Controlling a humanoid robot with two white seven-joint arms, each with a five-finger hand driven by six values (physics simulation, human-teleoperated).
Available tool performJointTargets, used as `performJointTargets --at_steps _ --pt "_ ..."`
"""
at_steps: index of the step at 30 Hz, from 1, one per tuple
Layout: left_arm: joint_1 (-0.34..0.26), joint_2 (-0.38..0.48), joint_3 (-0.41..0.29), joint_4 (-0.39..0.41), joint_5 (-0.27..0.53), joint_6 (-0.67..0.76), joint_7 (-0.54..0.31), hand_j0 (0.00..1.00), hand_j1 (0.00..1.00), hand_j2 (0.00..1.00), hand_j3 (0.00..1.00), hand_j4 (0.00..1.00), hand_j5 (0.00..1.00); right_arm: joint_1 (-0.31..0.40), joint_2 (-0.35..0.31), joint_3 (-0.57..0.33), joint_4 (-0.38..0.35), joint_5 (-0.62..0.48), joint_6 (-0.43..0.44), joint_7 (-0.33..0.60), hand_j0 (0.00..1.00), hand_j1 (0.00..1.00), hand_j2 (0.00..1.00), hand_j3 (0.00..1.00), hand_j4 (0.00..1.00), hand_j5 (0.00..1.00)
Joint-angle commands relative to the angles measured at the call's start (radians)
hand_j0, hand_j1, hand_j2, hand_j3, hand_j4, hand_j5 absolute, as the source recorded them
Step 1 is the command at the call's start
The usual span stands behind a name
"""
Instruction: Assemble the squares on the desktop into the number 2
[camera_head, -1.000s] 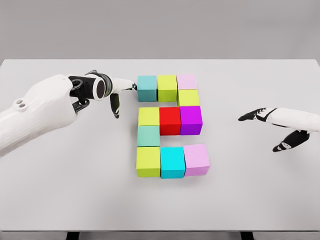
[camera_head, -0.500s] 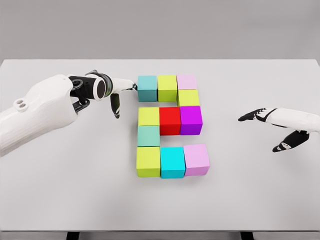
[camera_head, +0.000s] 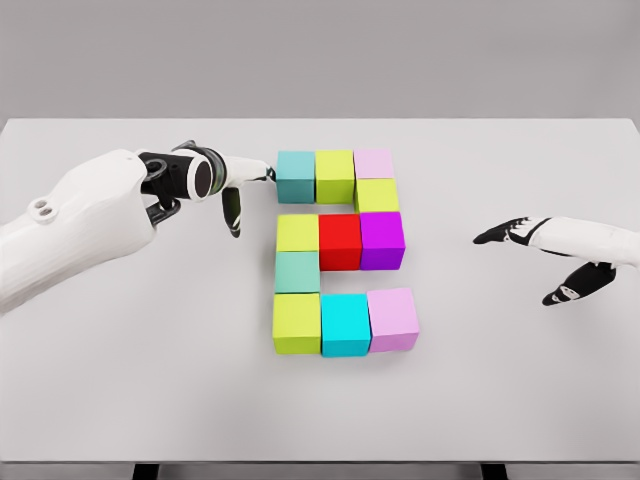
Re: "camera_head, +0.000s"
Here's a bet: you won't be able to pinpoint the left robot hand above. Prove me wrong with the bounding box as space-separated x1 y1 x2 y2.
220 155 279 240

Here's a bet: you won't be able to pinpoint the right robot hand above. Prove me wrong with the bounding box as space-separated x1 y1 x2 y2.
471 215 624 307

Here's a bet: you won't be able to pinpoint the teal cube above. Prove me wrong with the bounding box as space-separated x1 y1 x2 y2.
276 150 318 205

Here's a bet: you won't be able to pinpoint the yellow-green cube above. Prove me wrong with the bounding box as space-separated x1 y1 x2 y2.
270 292 323 357
353 177 403 216
275 213 322 255
314 148 358 206

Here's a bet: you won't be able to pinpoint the mint green cube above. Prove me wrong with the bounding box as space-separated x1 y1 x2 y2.
273 250 323 297

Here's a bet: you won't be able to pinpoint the red cube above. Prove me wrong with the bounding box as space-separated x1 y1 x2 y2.
317 213 364 273

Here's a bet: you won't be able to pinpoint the pink cube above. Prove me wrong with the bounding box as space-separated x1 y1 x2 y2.
365 286 421 354
353 147 397 182

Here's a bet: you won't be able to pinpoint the purple cube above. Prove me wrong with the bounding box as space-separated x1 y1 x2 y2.
358 210 407 272

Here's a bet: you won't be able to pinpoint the cyan cube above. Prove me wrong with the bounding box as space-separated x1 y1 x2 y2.
319 293 373 359

